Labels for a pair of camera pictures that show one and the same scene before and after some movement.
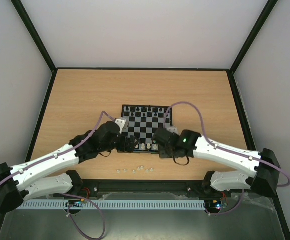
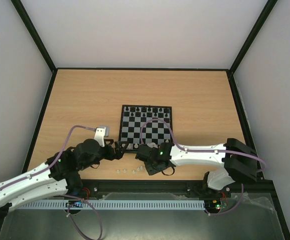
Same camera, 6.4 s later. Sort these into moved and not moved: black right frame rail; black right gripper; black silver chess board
Moved: black right gripper
Not moved: black silver chess board; black right frame rail
